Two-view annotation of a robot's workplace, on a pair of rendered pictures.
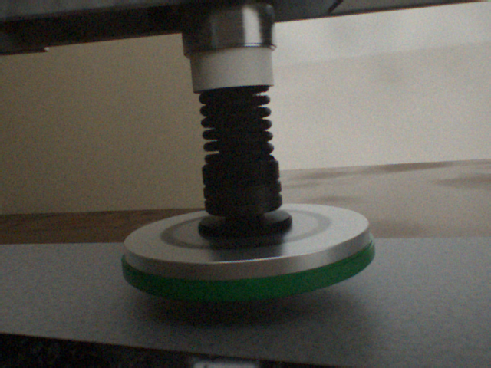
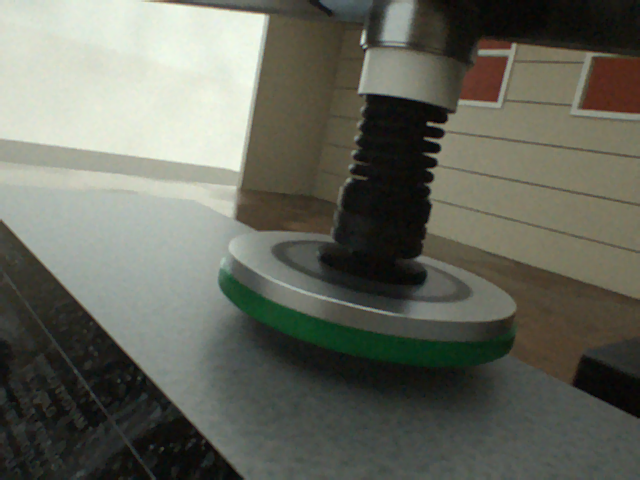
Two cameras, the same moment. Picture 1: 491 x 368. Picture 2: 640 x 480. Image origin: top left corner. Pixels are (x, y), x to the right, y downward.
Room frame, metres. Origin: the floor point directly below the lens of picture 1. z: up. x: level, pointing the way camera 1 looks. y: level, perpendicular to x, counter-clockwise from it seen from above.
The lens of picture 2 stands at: (0.76, 0.14, 0.96)
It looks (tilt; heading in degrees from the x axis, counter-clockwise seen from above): 11 degrees down; 209
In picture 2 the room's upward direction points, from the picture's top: 11 degrees clockwise
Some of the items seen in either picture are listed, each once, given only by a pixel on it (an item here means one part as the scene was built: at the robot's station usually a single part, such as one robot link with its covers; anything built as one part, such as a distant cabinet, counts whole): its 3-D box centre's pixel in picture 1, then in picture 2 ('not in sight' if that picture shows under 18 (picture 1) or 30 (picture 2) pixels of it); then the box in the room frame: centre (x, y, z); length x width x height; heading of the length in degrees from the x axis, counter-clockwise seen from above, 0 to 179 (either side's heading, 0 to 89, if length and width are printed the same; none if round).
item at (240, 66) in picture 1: (232, 68); (411, 78); (0.42, 0.00, 1.02); 0.07 x 0.07 x 0.04
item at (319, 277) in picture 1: (246, 237); (367, 279); (0.42, 0.00, 0.87); 0.22 x 0.22 x 0.04
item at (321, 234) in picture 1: (245, 232); (368, 274); (0.42, 0.00, 0.87); 0.21 x 0.21 x 0.01
